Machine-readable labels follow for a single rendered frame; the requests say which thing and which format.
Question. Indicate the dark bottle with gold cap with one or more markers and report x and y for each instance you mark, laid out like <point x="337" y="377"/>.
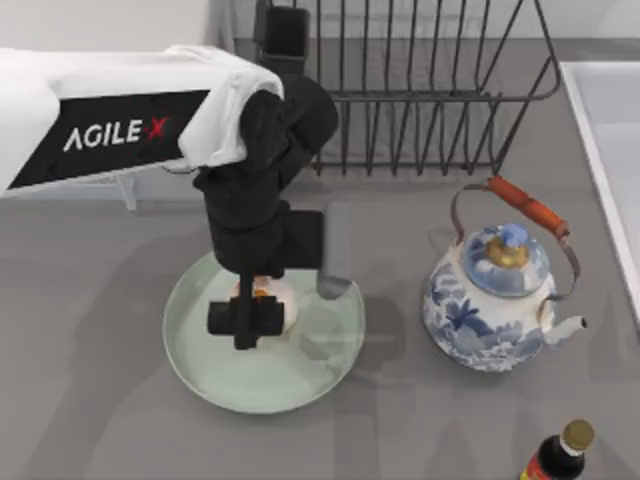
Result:
<point x="560" y="457"/>

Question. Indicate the small white and orange item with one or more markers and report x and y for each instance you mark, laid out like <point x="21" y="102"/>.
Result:
<point x="287" y="296"/>

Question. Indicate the pale green round plate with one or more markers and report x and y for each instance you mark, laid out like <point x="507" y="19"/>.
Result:
<point x="260" y="380"/>

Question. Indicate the black cutlery holder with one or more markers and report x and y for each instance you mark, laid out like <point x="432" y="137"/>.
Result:
<point x="284" y="35"/>

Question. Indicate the blue and white teapot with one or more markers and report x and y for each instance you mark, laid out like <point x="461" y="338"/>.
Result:
<point x="480" y="320"/>

